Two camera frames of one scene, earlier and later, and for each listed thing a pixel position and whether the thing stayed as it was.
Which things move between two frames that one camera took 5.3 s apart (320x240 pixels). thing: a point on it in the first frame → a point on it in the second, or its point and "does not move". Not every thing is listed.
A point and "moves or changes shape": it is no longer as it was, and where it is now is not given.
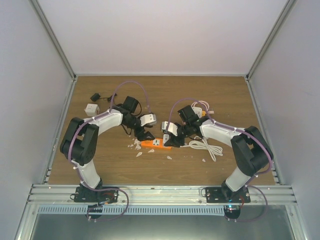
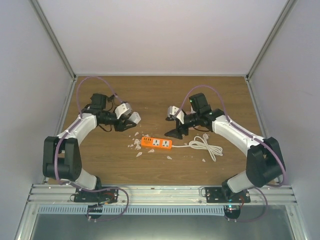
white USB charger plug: (166, 137) moves or changes shape
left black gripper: (141, 137) → (120, 126)
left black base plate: (88, 194) does not move
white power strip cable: (201, 143) does not move
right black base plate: (224, 194) does not move
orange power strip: (156, 144) does not move
